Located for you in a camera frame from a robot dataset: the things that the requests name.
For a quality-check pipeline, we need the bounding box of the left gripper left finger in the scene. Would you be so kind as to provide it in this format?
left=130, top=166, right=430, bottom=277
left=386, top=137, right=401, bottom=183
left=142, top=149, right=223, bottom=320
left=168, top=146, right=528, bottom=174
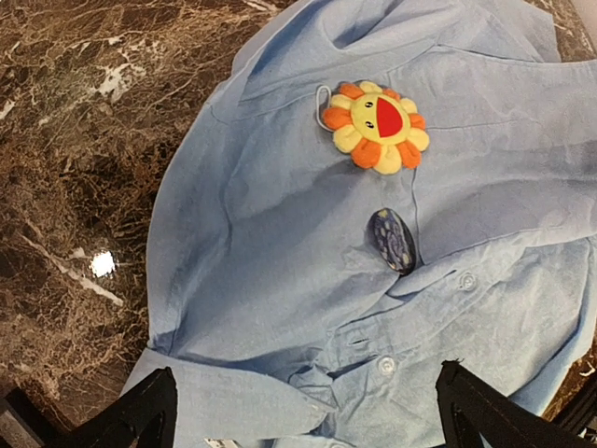
left=1, top=368, right=177, bottom=448

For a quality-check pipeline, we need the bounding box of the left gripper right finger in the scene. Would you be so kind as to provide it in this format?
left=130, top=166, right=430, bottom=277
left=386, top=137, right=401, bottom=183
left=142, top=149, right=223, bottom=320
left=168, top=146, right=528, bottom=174
left=436, top=360, right=596, bottom=448

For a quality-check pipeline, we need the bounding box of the light blue shirt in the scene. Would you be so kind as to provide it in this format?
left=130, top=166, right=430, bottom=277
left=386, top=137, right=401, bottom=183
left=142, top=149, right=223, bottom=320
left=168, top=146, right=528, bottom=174
left=129, top=1, right=596, bottom=447

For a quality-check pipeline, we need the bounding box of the round blue swirl badge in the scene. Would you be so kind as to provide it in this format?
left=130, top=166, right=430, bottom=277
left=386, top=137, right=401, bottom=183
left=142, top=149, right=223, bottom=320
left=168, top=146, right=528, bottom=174
left=368, top=208, right=417, bottom=276

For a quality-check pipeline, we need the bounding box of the plush sunflower brooch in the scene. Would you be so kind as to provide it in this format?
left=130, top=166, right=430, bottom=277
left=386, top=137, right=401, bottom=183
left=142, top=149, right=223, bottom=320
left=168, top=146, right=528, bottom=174
left=317, top=81, right=430, bottom=175

